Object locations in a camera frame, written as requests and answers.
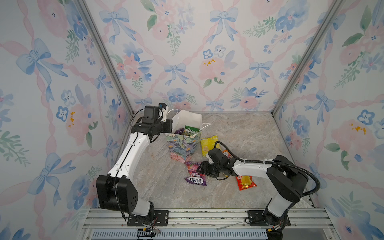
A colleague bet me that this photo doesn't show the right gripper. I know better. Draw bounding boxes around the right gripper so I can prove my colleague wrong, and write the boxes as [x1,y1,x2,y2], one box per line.
[195,162,223,179]

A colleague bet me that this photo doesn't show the yellow snack packet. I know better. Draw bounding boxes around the yellow snack packet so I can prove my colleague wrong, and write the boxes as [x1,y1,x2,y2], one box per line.
[200,136,219,157]

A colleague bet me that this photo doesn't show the purple Fox's berries bag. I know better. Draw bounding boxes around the purple Fox's berries bag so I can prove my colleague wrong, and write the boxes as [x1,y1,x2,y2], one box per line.
[185,162,207,186]
[175,128,184,135]

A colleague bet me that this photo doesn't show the red small snack packet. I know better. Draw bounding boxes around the red small snack packet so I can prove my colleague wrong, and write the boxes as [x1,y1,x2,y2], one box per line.
[236,176,257,191]

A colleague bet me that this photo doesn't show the floral paper gift bag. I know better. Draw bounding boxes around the floral paper gift bag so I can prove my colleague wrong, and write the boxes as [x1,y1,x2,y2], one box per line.
[166,110,210,163]

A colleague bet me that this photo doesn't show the orange Fox's fruits bag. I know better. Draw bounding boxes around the orange Fox's fruits bag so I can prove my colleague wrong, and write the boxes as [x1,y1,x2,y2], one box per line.
[222,150,232,160]

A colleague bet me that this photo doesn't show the green Fox's lemon bag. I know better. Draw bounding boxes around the green Fox's lemon bag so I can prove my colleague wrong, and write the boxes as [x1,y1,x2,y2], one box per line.
[183,126,200,136]

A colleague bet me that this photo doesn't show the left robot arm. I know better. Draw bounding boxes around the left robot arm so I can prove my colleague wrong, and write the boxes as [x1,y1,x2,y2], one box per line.
[96,103,173,220]

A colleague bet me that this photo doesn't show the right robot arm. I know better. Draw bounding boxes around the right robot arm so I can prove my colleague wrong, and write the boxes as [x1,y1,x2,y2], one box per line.
[197,148,309,220]

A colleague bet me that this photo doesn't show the black corrugated cable conduit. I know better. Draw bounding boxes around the black corrugated cable conduit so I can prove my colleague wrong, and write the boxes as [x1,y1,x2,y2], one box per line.
[214,140,321,198]

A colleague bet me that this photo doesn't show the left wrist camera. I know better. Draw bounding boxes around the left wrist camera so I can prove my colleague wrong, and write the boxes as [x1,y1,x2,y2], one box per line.
[158,103,169,122]

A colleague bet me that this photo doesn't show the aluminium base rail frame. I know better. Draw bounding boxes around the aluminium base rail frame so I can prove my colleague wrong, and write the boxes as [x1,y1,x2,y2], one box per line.
[78,209,340,240]

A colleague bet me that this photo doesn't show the left corner aluminium post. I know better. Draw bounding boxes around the left corner aluminium post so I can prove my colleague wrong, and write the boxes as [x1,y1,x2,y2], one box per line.
[74,0,134,116]

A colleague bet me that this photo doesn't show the corner aluminium post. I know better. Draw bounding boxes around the corner aluminium post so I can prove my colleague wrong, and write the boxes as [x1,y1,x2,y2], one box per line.
[271,0,345,117]
[74,0,134,116]

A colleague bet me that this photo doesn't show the right corner aluminium post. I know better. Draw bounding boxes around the right corner aluminium post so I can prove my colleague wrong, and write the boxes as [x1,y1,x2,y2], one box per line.
[271,0,345,117]

